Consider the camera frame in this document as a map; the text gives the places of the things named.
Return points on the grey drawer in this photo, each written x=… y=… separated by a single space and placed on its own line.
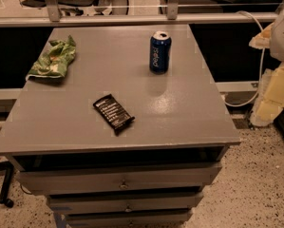
x=97 y=180
x=125 y=203
x=132 y=218

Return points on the grey metal rail frame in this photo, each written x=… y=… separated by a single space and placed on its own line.
x=122 y=12

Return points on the blue pepsi can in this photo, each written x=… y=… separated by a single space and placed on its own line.
x=160 y=45

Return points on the top grey drawer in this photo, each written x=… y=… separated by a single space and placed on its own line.
x=97 y=180

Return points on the green chip bag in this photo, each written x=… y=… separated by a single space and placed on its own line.
x=54 y=62

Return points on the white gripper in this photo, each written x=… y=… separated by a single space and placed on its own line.
x=283 y=37

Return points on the middle grey drawer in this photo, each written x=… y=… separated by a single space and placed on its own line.
x=125 y=203

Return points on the black snack bar wrapper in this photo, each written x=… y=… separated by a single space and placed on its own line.
x=113 y=113

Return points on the grey drawer cabinet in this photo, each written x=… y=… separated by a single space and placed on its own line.
x=114 y=144

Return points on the black office chair base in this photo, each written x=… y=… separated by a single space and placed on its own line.
x=7 y=168

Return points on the bottom grey drawer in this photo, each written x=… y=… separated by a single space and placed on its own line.
x=132 y=218

